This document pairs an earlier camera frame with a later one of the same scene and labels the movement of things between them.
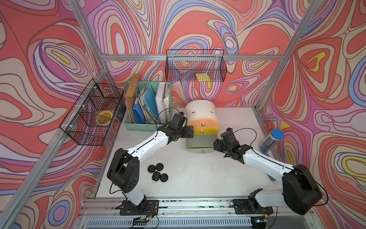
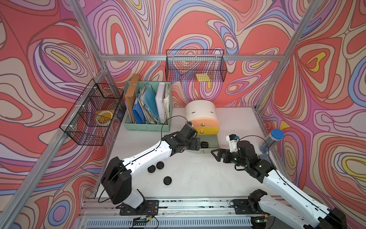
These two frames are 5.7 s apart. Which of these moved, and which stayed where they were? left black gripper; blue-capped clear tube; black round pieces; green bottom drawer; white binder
Moved: left black gripper; black round pieces
Stayed: white binder; blue-capped clear tube; green bottom drawer
